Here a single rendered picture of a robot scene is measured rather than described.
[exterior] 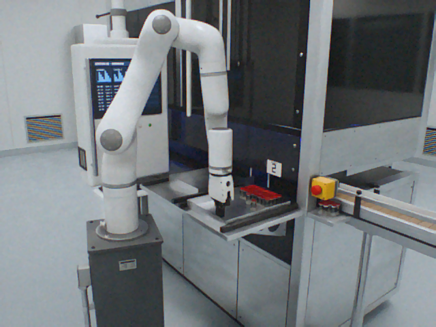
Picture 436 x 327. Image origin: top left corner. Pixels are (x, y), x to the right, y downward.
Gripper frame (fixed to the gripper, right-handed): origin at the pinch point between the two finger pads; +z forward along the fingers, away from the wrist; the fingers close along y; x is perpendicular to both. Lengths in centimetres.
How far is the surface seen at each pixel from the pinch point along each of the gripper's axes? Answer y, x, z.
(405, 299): -13, -142, 94
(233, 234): -10.6, 2.2, 4.6
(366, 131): -12, -74, -24
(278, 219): -10.4, -20.6, 4.7
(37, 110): 544, -47, 21
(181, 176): 54, -16, 3
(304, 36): -5, -36, -64
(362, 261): -32, -49, 24
